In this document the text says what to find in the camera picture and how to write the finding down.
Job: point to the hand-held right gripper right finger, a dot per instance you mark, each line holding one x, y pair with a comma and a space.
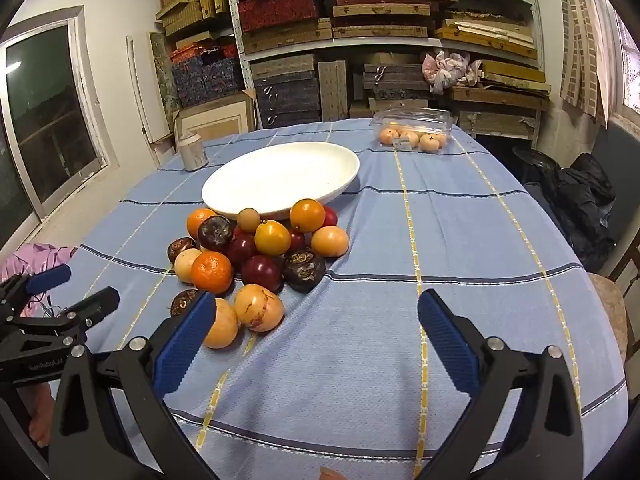
447, 345

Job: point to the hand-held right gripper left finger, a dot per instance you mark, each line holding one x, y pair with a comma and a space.
185, 345

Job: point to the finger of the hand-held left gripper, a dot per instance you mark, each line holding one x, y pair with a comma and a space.
47, 277
95, 304

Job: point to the tan passion fruit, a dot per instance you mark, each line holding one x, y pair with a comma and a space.
222, 327
330, 241
186, 266
259, 307

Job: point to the dark brown water chestnut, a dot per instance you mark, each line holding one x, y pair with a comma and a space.
215, 232
304, 270
179, 249
182, 302

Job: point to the orange tangerine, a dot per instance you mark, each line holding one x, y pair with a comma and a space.
212, 272
196, 220
307, 215

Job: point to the dark red plum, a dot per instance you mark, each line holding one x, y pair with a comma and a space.
242, 250
261, 273

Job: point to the small red plum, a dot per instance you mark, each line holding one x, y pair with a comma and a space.
331, 217
238, 232
297, 241

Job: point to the small yellow-orange tangerine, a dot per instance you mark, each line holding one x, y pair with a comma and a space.
272, 238

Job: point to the white oval plate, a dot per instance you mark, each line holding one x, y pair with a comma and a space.
280, 175

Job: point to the pink cloth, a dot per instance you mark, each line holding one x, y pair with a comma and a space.
30, 260

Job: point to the white framed window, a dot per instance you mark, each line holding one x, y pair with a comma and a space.
45, 120

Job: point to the wooden chair with cushion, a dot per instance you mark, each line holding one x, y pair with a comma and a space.
610, 305

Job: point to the white jar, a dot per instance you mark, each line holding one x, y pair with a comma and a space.
192, 155

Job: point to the black jacket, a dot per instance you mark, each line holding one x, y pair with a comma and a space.
580, 205

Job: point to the black round lid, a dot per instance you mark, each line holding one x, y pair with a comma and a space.
537, 157

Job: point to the white leaning board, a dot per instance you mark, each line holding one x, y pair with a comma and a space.
150, 95

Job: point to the clear plastic clamshell box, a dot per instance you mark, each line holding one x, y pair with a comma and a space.
415, 116

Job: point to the green marbled panel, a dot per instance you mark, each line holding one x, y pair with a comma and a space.
162, 75

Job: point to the stack of blue patterned boxes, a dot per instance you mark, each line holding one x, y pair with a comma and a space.
205, 80

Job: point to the stack of worn brown boxes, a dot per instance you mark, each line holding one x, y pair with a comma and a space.
500, 100

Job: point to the stack of dark wooden boxes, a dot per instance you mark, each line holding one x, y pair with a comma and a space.
395, 82

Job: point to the stack of dark grey boxes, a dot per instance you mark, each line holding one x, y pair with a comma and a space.
287, 97

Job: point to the pink plastic bag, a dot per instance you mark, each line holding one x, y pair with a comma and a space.
450, 72

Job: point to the tan perforated upright box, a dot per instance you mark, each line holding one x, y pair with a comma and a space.
333, 90

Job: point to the white metal shelf rack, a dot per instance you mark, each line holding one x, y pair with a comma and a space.
239, 45

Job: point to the stack of tan woven boxes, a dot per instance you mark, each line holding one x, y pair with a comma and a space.
192, 5

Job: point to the stack of yellow flat boxes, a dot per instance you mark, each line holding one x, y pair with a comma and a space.
485, 35

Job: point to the beige patterned curtain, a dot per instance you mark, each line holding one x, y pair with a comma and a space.
585, 50

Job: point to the stack of brown flat boxes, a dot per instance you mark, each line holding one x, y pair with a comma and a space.
380, 10

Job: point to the red patterned box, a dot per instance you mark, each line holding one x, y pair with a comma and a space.
277, 10

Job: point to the cardboard box with frame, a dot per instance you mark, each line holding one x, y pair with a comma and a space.
215, 117

